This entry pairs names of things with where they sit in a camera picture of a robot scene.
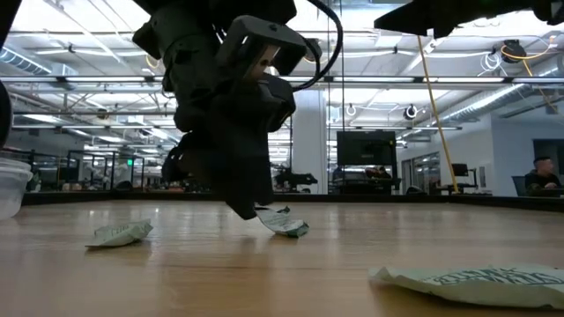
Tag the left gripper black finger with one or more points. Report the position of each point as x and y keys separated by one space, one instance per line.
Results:
x=238 y=176
x=176 y=165

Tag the green white paper packet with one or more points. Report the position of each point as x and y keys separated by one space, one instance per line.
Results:
x=467 y=286
x=119 y=234
x=282 y=222

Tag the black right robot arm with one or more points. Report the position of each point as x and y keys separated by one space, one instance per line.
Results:
x=440 y=15

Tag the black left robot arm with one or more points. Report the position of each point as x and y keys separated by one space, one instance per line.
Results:
x=185 y=31

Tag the background black robot arm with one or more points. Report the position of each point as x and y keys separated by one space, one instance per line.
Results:
x=293 y=179

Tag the white building column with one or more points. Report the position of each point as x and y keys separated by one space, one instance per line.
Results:
x=310 y=141

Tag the black monitor screen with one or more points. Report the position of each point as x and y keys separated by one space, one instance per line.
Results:
x=366 y=148

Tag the person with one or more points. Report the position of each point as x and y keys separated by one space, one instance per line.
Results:
x=543 y=174
x=382 y=172

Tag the clear plastic cup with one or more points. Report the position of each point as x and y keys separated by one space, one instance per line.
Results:
x=13 y=185

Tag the yellow leaning pole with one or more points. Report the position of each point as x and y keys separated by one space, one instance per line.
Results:
x=436 y=114

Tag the small black monitor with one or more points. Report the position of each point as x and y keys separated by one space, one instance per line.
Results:
x=460 y=170

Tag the blue office chair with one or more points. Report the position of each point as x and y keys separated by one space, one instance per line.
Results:
x=518 y=186

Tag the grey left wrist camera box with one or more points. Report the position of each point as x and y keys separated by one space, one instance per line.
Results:
x=260 y=44

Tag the black table frame rail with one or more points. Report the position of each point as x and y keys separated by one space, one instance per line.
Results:
x=352 y=198

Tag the silver ceiling duct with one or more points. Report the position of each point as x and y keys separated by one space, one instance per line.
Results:
x=22 y=61

